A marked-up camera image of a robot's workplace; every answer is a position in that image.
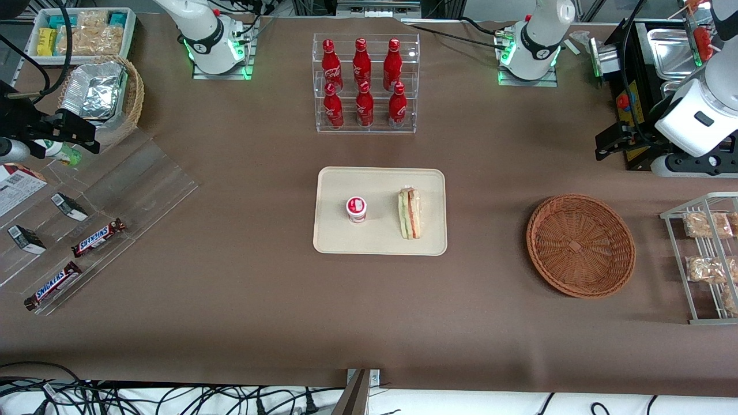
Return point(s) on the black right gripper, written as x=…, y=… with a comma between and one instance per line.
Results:
x=18, y=122

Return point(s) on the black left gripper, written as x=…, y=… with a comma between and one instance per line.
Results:
x=643, y=136

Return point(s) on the plastic sandwich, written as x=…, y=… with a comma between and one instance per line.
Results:
x=410, y=213

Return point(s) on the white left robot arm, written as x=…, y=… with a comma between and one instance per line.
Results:
x=539, y=34

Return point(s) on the oval tan wicker basket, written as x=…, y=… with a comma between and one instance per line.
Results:
x=134, y=98

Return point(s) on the round brown wicker basket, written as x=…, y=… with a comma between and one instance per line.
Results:
x=579, y=245

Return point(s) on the cream plastic tray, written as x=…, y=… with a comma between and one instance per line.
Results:
x=380, y=236

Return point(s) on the green bottle white cap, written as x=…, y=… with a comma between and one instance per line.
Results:
x=63, y=153

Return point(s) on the small black box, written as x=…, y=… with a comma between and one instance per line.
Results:
x=26, y=239
x=69, y=206

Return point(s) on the red white barcode box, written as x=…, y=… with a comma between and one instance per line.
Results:
x=17, y=187

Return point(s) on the black machine yellow label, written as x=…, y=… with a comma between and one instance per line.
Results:
x=634, y=69

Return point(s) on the clear acrylic stepped display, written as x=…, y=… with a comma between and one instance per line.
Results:
x=144, y=178

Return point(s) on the silver metal block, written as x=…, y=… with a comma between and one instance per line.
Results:
x=604, y=60

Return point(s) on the Snickers chocolate bar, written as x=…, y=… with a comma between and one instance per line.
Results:
x=53, y=286
x=98, y=237

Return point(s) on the yellow snack packet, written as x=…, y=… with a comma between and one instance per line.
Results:
x=46, y=41

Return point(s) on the clear bag of snacks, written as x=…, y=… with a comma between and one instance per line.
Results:
x=706, y=270
x=734, y=222
x=733, y=271
x=731, y=300
x=98, y=40
x=706, y=225
x=92, y=17

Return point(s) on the stainless steel pan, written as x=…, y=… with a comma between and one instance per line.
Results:
x=674, y=55

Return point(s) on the crumpled clear plastic wrap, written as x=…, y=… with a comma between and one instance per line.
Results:
x=579, y=39

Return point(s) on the teal snack packet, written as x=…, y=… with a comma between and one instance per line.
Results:
x=60, y=22
x=118, y=18

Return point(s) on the white plastic bin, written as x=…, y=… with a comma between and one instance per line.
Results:
x=130, y=34

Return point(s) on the metal stand with red items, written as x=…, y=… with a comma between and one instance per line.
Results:
x=700, y=37

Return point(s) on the clear acrylic bottle rack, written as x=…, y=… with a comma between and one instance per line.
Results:
x=412, y=86

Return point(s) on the red cola bottle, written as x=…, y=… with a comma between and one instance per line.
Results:
x=330, y=66
x=361, y=63
x=333, y=109
x=364, y=108
x=392, y=64
x=397, y=108

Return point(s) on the red white yogurt cup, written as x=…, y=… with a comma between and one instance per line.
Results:
x=356, y=208

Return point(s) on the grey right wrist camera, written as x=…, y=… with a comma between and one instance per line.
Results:
x=12, y=150

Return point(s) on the aluminium frame profile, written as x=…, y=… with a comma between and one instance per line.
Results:
x=375, y=7

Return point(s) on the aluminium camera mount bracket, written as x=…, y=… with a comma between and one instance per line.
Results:
x=360, y=392

